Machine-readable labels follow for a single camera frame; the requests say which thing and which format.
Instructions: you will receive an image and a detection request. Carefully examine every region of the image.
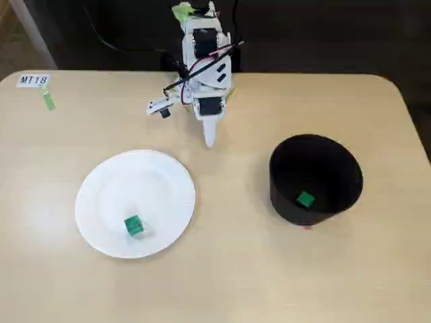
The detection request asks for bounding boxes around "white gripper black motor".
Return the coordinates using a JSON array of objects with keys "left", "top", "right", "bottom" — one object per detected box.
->
[{"left": 193, "top": 96, "right": 228, "bottom": 149}]

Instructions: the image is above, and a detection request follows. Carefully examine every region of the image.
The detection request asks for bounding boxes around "green cube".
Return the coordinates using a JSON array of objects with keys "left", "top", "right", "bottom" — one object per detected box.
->
[
  {"left": 296, "top": 190, "right": 317, "bottom": 209},
  {"left": 123, "top": 215, "right": 145, "bottom": 237}
]

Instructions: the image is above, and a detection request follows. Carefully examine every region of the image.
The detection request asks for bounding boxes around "black round pot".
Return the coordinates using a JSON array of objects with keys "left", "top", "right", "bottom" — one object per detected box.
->
[{"left": 268, "top": 133, "right": 364, "bottom": 227}]

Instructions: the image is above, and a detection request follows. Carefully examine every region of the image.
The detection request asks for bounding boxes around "white paper plate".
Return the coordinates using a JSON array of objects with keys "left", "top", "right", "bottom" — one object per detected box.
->
[{"left": 74, "top": 149, "right": 197, "bottom": 259}]

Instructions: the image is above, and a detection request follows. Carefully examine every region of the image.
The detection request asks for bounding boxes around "green tape wad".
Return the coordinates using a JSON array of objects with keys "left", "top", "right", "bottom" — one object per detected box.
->
[{"left": 171, "top": 2, "right": 197, "bottom": 22}]

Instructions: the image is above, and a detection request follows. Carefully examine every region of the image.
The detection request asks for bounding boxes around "green tape strip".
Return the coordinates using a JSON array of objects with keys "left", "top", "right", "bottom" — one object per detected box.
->
[{"left": 38, "top": 87, "right": 57, "bottom": 112}]

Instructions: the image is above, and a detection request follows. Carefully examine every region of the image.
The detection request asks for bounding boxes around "white MT18 label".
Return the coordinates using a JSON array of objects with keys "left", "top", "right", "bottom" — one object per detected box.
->
[{"left": 15, "top": 73, "right": 51, "bottom": 89}]

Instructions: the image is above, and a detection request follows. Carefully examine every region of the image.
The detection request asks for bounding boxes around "white slanted bar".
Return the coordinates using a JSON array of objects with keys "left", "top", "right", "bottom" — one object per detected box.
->
[{"left": 5, "top": 0, "right": 59, "bottom": 71}]

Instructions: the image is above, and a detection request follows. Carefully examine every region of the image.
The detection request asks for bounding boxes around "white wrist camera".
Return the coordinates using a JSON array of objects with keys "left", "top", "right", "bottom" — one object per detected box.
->
[{"left": 145, "top": 96, "right": 176, "bottom": 119}]

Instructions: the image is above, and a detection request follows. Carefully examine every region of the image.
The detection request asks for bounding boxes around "black wire on arm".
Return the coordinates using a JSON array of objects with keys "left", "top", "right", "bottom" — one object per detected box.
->
[{"left": 162, "top": 39, "right": 246, "bottom": 96}]

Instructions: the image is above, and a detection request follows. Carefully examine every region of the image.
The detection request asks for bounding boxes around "red wire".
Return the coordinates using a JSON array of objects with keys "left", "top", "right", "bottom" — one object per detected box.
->
[{"left": 180, "top": 42, "right": 244, "bottom": 106}]

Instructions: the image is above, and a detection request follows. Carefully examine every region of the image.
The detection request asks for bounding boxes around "black power cable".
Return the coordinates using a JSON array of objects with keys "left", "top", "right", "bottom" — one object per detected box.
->
[{"left": 82, "top": 5, "right": 169, "bottom": 55}]

